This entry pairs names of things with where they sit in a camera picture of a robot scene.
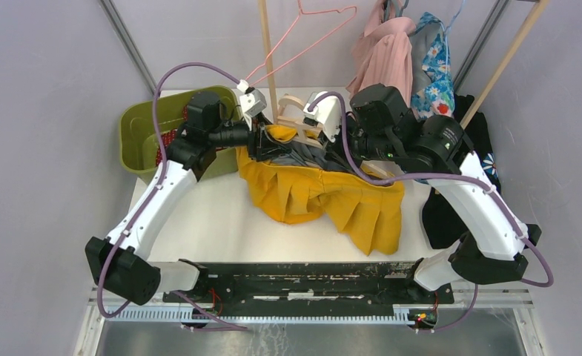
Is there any green plastic basket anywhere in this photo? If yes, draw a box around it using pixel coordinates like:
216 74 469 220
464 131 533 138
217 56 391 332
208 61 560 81
119 89 237 184

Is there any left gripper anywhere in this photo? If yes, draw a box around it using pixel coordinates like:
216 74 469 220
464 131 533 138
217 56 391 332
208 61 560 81
209 112 292 162

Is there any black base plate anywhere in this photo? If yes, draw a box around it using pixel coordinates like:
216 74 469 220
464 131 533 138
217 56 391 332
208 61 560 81
185 262 454 317

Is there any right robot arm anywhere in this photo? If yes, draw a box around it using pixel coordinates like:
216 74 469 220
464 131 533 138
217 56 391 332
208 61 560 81
339 84 541 303

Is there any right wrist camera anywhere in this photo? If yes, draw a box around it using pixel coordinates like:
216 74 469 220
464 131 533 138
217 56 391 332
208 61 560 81
303 91 345 142

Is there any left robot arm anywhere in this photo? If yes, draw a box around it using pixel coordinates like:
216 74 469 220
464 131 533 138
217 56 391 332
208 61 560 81
85 88 279 306

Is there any blue floral garment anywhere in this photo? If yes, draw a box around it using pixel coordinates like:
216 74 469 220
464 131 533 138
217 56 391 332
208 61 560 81
409 12 455 121

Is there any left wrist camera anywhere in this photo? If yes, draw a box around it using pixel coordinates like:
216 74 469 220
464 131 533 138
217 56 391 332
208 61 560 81
237 79 267 131

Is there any pink garment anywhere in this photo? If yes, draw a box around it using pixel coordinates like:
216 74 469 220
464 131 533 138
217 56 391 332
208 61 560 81
346 1 416 105

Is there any pink wire hanger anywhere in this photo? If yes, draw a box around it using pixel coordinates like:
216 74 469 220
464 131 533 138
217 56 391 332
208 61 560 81
245 1 359 86

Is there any yellow skirt grey lining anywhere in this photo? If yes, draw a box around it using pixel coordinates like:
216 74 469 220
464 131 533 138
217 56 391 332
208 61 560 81
236 147 405 254

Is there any wooden hanger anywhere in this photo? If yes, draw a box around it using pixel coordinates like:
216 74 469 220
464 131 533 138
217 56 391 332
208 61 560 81
274 94 394 179

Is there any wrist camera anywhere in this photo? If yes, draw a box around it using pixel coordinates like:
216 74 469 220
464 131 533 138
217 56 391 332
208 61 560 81
303 91 345 142
237 79 267 131

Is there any wooden clothes rack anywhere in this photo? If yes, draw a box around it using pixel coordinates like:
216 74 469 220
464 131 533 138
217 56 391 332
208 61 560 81
250 1 549 128

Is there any red polka dot skirt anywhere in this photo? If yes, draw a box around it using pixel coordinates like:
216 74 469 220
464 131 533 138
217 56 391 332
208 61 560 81
155 106 188 165

